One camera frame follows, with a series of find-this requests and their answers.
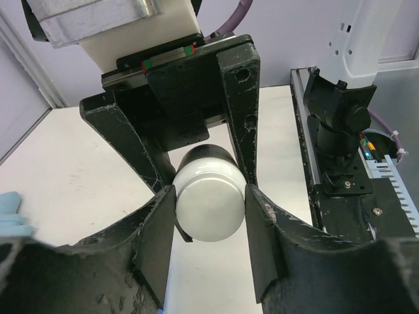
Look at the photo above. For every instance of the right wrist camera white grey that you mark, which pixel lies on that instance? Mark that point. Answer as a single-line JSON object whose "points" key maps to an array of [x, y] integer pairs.
{"points": [[109, 30]]}

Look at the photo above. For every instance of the light blue cable duct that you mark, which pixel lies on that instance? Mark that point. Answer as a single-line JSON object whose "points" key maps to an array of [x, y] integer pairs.
{"points": [[387, 169]]}

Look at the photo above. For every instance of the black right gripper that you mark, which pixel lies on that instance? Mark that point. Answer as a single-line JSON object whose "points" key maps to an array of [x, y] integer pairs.
{"points": [[175, 91]]}

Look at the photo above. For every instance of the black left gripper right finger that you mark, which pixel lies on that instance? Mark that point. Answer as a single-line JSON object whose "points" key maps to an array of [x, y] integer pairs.
{"points": [[300, 269]]}

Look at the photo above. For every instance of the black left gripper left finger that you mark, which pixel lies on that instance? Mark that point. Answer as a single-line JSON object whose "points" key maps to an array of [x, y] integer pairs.
{"points": [[121, 269]]}

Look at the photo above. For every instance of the light blue folded cloth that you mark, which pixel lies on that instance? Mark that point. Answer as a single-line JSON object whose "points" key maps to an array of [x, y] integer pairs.
{"points": [[13, 224]]}

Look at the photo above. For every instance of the blue weekly pill organizer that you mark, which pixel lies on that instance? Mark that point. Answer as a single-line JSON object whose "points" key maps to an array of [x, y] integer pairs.
{"points": [[163, 307]]}

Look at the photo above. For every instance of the white cap dark pill bottle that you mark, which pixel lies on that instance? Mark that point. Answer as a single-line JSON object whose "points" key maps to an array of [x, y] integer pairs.
{"points": [[210, 191]]}

